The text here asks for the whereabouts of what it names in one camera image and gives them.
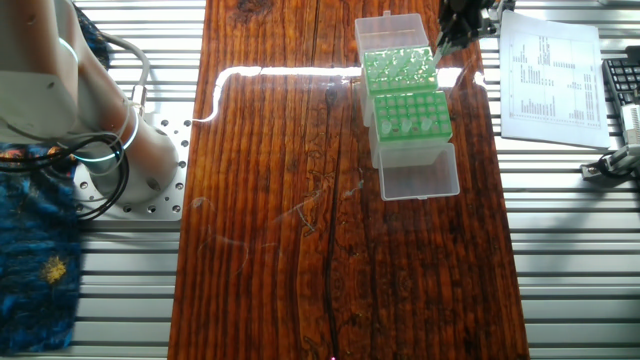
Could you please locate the black keyboard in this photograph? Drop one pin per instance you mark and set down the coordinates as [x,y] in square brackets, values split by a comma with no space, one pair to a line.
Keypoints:
[622,80]

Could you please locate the clear box with green rack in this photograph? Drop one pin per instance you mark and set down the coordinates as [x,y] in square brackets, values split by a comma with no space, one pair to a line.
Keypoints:
[390,32]
[420,175]

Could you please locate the brown wooden board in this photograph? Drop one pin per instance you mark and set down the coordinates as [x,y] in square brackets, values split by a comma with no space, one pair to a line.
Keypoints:
[300,250]

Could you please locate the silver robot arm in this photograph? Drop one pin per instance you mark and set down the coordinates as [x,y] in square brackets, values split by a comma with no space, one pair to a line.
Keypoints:
[60,75]

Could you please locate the silver camera on stand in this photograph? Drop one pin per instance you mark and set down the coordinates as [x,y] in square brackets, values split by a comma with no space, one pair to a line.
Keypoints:
[631,122]

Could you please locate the aluminium camera bracket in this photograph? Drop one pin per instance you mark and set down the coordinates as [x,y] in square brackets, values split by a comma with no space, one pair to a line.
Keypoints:
[625,157]

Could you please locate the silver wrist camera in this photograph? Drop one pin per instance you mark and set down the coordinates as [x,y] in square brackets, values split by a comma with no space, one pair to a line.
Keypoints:
[490,24]

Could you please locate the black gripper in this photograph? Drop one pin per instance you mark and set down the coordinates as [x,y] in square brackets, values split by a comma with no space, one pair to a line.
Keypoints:
[462,15]

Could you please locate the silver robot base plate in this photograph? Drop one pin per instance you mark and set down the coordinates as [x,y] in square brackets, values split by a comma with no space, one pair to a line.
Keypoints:
[175,205]

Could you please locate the blue starry painted cloth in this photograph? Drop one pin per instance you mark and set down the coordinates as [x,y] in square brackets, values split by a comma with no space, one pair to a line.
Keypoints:
[35,280]

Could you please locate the printed white paper sheet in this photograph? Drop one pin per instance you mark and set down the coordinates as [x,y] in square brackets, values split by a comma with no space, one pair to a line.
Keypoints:
[550,130]

